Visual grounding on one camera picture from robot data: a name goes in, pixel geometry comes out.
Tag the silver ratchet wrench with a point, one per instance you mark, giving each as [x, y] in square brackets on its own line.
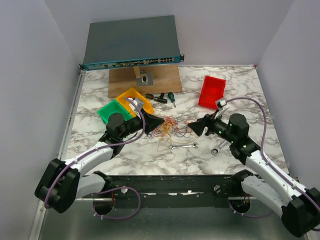
[216, 150]

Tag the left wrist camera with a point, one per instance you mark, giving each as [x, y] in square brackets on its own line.
[136, 103]

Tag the green plastic bin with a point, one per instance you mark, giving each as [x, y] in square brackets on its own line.
[113, 107]

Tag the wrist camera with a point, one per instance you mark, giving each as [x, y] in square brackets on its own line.
[136, 103]
[222, 107]

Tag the wooden board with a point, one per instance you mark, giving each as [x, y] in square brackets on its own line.
[166, 78]

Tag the silver open-end wrench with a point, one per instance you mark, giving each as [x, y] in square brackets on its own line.
[192, 145]

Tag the green handle screwdriver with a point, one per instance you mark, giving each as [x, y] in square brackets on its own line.
[171, 96]

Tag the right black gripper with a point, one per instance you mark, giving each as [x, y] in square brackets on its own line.
[207, 121]

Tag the black socket adapter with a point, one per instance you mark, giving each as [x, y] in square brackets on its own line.
[161, 98]

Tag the yellow plastic bin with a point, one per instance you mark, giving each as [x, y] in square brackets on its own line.
[133, 93]

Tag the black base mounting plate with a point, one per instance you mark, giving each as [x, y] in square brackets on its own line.
[172, 191]

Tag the red plastic bin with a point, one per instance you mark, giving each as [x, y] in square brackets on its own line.
[212, 90]

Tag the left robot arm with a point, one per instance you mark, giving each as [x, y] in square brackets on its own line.
[64, 181]

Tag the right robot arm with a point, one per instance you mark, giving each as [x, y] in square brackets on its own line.
[297, 206]

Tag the grey blue network switch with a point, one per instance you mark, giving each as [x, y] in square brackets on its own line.
[132, 43]

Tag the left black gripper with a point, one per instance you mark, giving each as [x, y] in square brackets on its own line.
[152, 122]

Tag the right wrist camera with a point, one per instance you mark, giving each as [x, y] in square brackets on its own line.
[222, 107]

